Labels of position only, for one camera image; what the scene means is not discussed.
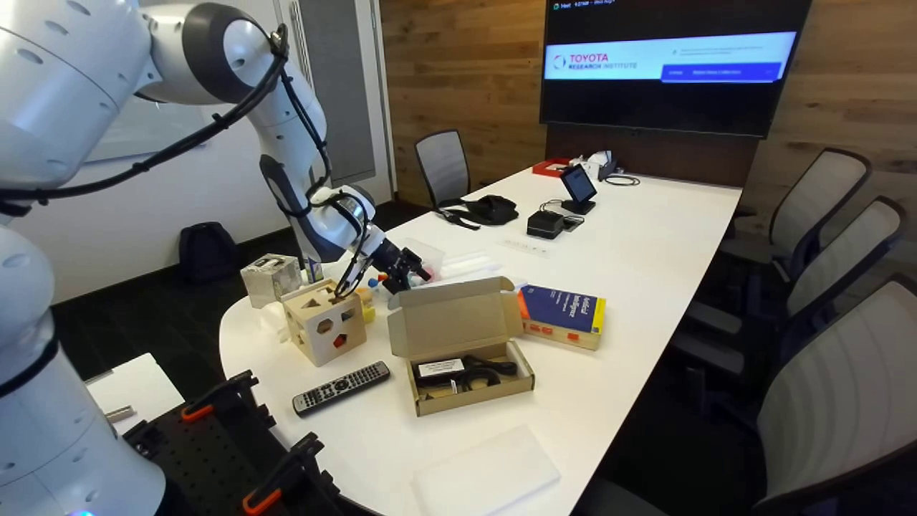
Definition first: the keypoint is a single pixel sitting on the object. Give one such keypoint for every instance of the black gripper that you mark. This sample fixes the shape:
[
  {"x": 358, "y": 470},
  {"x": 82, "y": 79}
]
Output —
[{"x": 390, "y": 258}]

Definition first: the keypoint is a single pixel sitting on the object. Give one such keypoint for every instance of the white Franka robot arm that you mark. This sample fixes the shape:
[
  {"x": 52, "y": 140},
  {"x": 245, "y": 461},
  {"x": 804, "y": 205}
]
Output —
[{"x": 75, "y": 74}]

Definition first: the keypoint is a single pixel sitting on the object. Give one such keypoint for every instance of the open cardboard box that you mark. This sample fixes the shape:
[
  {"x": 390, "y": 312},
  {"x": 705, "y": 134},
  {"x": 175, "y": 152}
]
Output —
[{"x": 459, "y": 325}]

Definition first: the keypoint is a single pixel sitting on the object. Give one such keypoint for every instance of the black power adapter white label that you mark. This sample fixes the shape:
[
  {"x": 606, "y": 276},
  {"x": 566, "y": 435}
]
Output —
[{"x": 440, "y": 371}]

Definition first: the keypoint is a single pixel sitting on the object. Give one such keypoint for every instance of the grey mesh office chair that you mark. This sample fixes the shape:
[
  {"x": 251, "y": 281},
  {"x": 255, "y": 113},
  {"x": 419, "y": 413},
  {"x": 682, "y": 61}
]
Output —
[
  {"x": 441, "y": 167},
  {"x": 841, "y": 391},
  {"x": 846, "y": 252},
  {"x": 821, "y": 202}
]

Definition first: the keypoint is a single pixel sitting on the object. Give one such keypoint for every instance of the hand sanitizer bottle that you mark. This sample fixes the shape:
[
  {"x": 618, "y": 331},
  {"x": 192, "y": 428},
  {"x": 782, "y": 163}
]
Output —
[{"x": 310, "y": 269}]

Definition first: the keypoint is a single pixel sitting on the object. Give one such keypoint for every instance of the wooden shape sorter cube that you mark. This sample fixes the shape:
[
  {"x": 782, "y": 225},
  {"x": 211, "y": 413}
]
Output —
[{"x": 324, "y": 325}]

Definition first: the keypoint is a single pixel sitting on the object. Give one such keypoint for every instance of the small black box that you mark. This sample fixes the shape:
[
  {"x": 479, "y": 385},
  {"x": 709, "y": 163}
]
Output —
[{"x": 549, "y": 225}]

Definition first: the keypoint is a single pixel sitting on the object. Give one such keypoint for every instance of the black remote control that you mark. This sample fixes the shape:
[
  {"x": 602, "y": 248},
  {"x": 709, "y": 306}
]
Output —
[{"x": 343, "y": 387}]

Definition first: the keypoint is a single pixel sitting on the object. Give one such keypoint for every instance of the blue and yellow box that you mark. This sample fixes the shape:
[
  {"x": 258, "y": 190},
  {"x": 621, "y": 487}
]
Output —
[{"x": 562, "y": 311}]

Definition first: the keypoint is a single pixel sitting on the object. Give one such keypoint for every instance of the crumpled white plastic wrap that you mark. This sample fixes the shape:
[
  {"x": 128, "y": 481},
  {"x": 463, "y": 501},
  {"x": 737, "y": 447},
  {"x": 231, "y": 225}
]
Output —
[{"x": 274, "y": 325}]

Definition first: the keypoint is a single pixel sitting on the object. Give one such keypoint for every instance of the red flat box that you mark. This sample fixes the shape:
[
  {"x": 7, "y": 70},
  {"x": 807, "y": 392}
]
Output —
[{"x": 550, "y": 167}]

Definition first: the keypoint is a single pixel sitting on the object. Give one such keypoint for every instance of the black tablet stand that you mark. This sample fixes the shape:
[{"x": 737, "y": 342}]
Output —
[{"x": 580, "y": 186}]

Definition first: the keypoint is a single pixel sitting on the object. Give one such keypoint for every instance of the grey glass door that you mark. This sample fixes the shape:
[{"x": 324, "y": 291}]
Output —
[{"x": 358, "y": 86}]

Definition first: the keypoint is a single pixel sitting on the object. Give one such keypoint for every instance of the black floor bag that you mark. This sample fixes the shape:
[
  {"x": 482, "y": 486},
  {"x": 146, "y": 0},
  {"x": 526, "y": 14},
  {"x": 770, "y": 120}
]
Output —
[{"x": 206, "y": 252}]

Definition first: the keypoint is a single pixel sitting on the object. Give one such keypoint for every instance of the white foam sheet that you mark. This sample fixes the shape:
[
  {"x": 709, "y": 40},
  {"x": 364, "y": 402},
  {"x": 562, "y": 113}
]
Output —
[{"x": 489, "y": 473}]

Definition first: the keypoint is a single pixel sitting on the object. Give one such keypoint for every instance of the white conference device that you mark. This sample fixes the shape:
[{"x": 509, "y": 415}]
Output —
[{"x": 606, "y": 163}]

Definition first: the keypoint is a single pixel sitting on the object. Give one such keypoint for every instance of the black mounting board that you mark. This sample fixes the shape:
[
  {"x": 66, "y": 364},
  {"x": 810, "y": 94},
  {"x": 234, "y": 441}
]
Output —
[{"x": 204, "y": 460}]

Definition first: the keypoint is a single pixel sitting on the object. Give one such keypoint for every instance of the white robot stand top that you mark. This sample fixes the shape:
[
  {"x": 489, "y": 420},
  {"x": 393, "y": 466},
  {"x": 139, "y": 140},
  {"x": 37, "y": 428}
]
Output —
[{"x": 133, "y": 387}]

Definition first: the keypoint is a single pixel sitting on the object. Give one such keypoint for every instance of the large glass window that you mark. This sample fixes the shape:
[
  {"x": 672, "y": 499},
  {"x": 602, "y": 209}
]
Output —
[{"x": 123, "y": 130}]

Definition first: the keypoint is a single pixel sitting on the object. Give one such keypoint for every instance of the wall mounted TV screen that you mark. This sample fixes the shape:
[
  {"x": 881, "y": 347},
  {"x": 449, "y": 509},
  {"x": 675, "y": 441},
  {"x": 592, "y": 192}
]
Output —
[{"x": 668, "y": 57}]

